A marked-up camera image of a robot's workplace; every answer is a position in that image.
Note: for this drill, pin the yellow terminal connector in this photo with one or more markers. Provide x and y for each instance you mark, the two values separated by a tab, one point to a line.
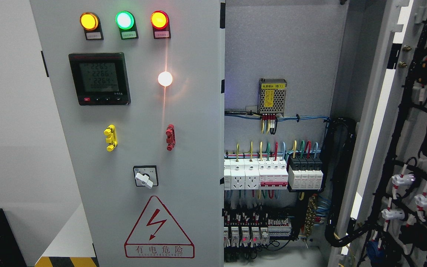
111	137

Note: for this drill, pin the yellow indicator lamp left door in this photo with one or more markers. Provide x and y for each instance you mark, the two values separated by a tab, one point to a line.
91	26

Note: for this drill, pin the black white surge protector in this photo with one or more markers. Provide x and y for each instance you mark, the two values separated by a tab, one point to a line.
304	174

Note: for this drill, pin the red electrical hazard warning sticker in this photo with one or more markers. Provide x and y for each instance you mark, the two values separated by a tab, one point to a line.
158	234

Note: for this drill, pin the red indicator lamp left door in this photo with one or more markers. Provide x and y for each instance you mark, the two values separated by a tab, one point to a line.
160	25

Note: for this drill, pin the red terminal connector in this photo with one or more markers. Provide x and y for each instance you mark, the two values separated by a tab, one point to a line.
170	137

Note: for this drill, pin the black digital power meter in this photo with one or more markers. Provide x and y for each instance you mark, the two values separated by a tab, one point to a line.
100	78

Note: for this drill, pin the green indicator lamp left door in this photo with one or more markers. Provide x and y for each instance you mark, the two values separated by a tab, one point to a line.
127	25

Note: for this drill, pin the metal mesh power supply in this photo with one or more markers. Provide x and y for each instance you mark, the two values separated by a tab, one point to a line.
272	95

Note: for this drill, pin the grey cabinet door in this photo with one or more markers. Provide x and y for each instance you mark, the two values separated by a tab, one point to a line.
378	191
189	175

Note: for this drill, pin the lower relay terminal row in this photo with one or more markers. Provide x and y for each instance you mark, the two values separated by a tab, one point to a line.
251	229

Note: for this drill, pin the white socket breaker row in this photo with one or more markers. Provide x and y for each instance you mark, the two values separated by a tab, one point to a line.
253	174

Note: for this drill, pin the white rotary selector switch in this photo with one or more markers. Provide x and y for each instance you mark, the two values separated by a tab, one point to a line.
146	176

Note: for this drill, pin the white glowing indicator lamp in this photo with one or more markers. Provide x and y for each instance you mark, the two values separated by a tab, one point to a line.
165	78

